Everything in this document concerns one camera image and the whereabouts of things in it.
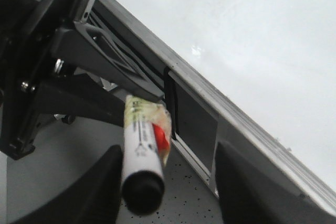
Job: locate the white marker with black cap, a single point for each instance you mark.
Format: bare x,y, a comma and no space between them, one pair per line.
147,144

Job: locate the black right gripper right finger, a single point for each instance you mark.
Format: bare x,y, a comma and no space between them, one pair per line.
246,195

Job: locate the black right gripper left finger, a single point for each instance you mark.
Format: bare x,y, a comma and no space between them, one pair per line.
94,198

